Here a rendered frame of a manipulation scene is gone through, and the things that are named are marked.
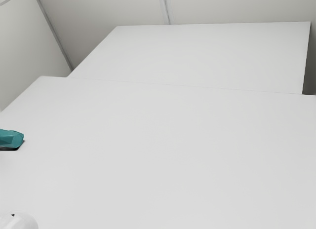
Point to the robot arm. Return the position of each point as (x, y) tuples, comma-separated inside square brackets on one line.
[(17, 221)]

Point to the teal faceted mug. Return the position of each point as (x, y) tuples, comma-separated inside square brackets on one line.
[(11, 138)]

